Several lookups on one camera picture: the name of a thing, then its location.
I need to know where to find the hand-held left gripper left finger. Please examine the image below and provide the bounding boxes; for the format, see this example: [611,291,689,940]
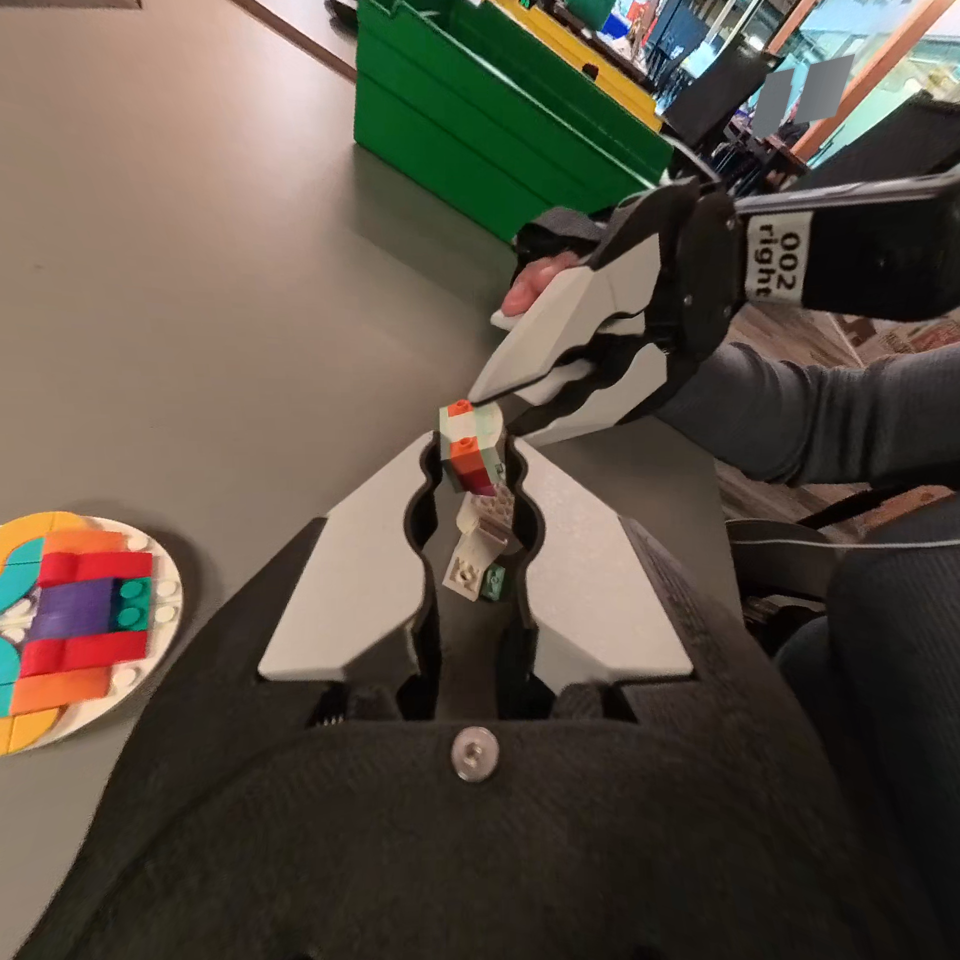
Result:
[258,433,440,690]

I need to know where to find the green plastic bin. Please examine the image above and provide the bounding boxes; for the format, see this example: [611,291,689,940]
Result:
[352,0,676,243]

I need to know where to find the person's right forearm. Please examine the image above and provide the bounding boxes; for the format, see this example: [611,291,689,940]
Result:
[660,343,960,489]

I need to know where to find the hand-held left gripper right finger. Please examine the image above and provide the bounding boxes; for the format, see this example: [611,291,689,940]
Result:
[510,436,695,693]

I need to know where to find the white lego build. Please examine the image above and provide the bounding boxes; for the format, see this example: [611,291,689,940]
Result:
[442,487,519,603]

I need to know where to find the round white rainbow lego plate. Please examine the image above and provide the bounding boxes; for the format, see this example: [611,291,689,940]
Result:
[0,511,185,757]

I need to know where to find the thin white cable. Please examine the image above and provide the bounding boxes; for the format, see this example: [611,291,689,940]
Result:
[727,517,960,555]

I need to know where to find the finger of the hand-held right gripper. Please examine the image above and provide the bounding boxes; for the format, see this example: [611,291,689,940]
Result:
[468,238,665,402]
[510,347,670,445]

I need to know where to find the person's right hand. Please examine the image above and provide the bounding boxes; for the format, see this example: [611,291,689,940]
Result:
[501,253,582,318]

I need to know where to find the yellow plastic bin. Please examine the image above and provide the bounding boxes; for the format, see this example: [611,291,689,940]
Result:
[487,0,665,130]

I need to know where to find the mint red orange lego block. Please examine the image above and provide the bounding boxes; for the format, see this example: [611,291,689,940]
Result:
[438,399,507,498]

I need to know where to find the black office chair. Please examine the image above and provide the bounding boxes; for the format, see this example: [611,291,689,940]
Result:
[663,37,789,151]

